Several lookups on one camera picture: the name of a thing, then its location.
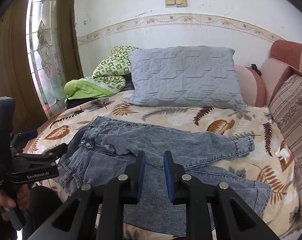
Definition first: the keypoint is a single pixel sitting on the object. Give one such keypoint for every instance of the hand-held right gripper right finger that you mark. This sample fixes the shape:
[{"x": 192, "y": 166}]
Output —
[{"x": 168, "y": 177}]

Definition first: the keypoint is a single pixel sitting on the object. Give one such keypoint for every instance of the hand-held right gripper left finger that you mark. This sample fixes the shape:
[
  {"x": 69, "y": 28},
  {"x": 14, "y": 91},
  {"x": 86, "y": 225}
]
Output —
[{"x": 141, "y": 172}]

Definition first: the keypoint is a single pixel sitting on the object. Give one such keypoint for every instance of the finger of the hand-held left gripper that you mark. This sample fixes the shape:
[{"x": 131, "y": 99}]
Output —
[
  {"x": 54, "y": 151},
  {"x": 28, "y": 134}
]

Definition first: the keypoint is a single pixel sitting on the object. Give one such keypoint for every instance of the blue denim pants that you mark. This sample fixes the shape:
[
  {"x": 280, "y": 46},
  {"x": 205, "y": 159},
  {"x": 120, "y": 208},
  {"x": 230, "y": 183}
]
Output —
[{"x": 108, "y": 152}]

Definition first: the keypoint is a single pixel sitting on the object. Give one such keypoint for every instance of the person's left hand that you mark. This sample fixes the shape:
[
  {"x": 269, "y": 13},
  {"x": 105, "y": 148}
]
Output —
[{"x": 22, "y": 196}]

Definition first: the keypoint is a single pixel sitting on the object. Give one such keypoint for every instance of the person's dark clothing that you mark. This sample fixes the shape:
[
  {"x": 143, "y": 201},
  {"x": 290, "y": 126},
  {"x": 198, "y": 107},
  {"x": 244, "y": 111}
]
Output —
[{"x": 44, "y": 205}]

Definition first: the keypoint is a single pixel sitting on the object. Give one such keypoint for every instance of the beige leaf print blanket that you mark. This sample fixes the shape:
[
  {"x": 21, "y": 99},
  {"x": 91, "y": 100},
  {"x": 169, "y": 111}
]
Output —
[{"x": 240, "y": 160}]

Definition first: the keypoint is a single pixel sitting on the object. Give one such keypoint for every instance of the wooden door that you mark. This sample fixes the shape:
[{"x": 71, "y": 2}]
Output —
[{"x": 11, "y": 62}]

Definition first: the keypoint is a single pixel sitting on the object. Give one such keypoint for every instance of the leaded glass door pane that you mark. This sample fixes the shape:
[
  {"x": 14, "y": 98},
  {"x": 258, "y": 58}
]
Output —
[{"x": 44, "y": 45}]

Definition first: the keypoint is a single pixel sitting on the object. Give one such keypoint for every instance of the green patterned quilt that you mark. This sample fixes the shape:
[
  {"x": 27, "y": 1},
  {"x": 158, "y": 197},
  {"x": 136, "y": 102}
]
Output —
[{"x": 108, "y": 70}]

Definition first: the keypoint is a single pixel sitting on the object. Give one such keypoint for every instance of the grey quilted pillow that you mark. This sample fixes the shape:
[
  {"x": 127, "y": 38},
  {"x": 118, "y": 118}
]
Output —
[{"x": 183, "y": 75}]

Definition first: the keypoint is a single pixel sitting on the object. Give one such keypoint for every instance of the crumpled white tissue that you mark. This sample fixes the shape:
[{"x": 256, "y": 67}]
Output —
[{"x": 282, "y": 153}]

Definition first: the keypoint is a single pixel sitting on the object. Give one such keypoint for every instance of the pink bolster cushion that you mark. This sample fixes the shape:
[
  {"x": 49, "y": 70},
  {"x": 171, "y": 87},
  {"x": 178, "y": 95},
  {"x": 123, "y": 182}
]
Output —
[{"x": 250, "y": 85}]

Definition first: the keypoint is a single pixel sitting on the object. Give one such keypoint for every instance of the small black object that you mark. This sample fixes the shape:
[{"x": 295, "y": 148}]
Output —
[{"x": 255, "y": 68}]

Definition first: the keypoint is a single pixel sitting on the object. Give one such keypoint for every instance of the striped floral pillow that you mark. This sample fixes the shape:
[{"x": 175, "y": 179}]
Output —
[{"x": 293, "y": 115}]

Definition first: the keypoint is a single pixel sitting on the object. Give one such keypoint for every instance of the pink and red sofa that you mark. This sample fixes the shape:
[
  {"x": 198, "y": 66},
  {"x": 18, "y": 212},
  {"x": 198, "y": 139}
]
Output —
[{"x": 285, "y": 52}]

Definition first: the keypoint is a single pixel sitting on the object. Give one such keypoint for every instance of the cream light switch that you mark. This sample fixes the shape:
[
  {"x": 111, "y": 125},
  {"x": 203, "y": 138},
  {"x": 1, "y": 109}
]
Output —
[
  {"x": 181, "y": 2},
  {"x": 170, "y": 2}
]

